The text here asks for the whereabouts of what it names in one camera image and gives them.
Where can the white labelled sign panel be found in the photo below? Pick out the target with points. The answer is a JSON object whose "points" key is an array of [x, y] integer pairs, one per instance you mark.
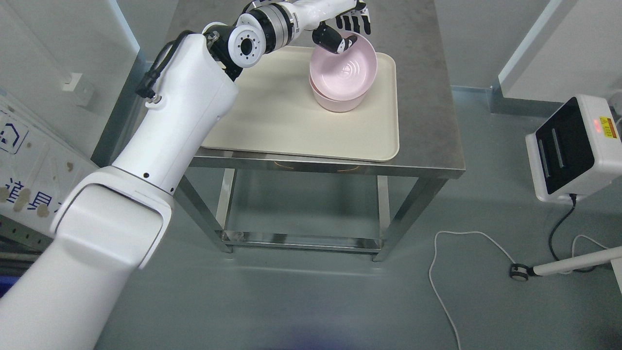
{"points": [[37, 170]]}

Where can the pink bowl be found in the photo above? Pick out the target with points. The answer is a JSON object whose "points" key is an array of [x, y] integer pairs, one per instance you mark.
{"points": [[347, 75], [332, 105]]}

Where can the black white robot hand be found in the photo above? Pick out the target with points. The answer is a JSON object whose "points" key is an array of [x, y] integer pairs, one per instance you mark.
{"points": [[356, 21]]}

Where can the stainless steel table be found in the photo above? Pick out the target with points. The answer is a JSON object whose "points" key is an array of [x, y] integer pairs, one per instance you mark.
{"points": [[330, 165]]}

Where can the white black box device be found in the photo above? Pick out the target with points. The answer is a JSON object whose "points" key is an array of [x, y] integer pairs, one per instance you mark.
{"points": [[576, 152]]}

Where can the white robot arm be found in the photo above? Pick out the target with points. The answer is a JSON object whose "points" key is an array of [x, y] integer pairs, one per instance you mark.
{"points": [[111, 223]]}

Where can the metal shelf rack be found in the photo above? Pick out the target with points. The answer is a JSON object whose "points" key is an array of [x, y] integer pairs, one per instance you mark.
{"points": [[20, 247]]}

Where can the beige plastic tray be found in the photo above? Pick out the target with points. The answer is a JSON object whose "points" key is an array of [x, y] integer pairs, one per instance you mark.
{"points": [[276, 112]]}

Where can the white wheeled stand leg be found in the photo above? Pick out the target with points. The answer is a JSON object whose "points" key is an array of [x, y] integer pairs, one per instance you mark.
{"points": [[613, 256]]}

